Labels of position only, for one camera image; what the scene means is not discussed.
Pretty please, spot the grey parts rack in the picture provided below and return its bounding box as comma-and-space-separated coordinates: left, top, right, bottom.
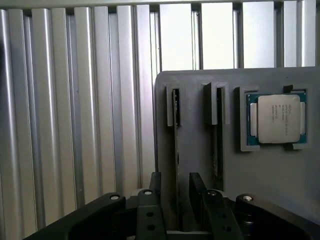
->
154, 66, 320, 240

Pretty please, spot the CPU with silver lid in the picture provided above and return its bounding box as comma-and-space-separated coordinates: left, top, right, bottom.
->
244, 92, 308, 146

